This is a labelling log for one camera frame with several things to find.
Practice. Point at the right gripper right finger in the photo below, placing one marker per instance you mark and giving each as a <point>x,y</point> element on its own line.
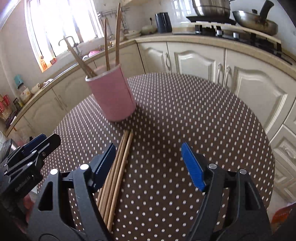
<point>246,217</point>

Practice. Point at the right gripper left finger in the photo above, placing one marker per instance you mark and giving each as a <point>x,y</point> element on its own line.
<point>66,209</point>

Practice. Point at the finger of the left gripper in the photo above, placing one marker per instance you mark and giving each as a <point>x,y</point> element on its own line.
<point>44,148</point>
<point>32,144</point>

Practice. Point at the dark wooden chopstick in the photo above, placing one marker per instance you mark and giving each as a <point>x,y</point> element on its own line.
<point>117,35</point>

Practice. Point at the cream kitchen cabinets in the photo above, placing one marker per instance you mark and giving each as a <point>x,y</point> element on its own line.
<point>260,99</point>

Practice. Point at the orange plastic bag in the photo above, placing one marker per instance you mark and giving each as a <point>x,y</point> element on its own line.
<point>281,216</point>

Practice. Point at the jar with teal lid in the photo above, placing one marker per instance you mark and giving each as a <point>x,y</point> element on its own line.
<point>25,94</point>

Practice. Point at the brown polka dot tablecloth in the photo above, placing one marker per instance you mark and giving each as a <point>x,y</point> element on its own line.
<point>157,199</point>

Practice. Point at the pink cylindrical utensil holder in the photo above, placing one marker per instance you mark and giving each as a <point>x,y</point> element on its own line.
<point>112,93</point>

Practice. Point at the chrome sink faucet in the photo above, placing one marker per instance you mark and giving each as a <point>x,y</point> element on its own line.
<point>73,44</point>

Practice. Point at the hanging utensil rack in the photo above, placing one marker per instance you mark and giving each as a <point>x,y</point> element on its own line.
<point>113,13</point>

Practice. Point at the dark blue kettle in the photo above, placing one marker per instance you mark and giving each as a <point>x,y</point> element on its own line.
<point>163,22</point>

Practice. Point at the black gas stove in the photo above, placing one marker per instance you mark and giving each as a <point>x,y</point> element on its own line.
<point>228,29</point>

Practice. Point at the steel stock pot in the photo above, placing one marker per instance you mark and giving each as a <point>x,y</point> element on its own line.
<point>211,8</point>

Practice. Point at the steel wok with handle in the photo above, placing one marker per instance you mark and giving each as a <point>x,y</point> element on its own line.
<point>257,22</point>

